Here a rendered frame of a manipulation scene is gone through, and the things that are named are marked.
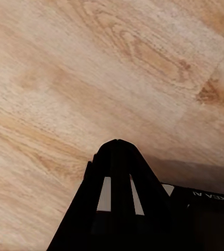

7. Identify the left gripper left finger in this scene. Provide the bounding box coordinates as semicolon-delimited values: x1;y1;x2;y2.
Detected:
47;139;126;251

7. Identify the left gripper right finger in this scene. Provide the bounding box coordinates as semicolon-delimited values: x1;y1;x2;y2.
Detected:
118;139;206;251

